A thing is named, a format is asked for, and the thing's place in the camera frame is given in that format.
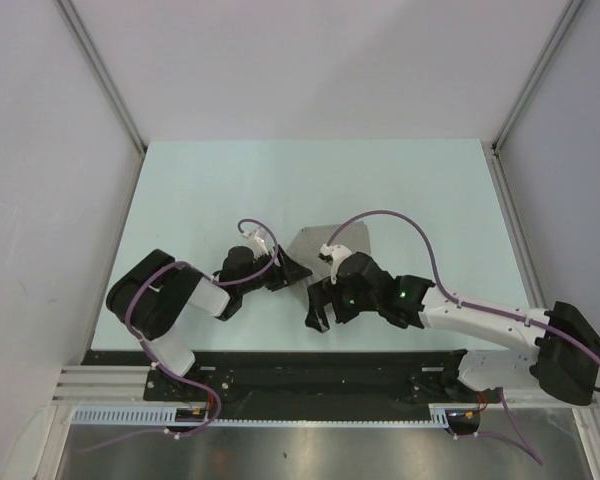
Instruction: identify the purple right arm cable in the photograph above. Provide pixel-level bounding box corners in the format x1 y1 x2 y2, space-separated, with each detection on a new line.
326 209 600 466

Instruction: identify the right aluminium frame post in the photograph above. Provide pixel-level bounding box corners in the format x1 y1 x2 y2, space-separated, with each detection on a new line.
494 0 598 149

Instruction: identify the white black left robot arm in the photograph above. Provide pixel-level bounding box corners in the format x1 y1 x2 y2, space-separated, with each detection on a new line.
105 246 313 400

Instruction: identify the aluminium frame post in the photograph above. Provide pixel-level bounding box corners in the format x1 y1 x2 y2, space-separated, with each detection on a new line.
54 0 148 154
494 0 598 149

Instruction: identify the aluminium rail left front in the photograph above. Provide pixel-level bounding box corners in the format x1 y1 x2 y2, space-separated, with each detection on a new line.
52 365 153 404

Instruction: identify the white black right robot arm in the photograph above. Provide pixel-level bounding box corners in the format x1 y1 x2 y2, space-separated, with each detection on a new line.
305 251 600 406

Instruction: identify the grey cloth napkin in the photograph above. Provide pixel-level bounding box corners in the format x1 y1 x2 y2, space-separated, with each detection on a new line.
285 221 372 309

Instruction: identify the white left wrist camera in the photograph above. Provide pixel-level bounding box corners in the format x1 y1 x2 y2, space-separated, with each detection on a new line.
242 227 269 259

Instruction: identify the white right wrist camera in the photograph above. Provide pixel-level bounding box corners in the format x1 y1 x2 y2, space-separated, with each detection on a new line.
318 244 353 284

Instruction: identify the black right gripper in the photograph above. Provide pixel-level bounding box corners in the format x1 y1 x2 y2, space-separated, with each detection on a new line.
305 274 380 332

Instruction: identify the left aluminium frame post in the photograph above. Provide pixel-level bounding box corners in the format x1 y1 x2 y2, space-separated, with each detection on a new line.
54 0 148 154

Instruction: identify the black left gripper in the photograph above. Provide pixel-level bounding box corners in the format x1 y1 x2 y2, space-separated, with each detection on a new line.
237 244 310 295

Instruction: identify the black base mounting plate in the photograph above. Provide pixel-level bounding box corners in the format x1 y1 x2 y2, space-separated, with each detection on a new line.
81 347 526 434

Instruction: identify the white slotted cable duct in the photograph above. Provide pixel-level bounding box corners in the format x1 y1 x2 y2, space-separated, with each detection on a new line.
71 406 449 428

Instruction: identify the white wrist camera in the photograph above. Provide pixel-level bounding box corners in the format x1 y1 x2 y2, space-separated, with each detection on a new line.
242 227 269 259
318 244 353 284

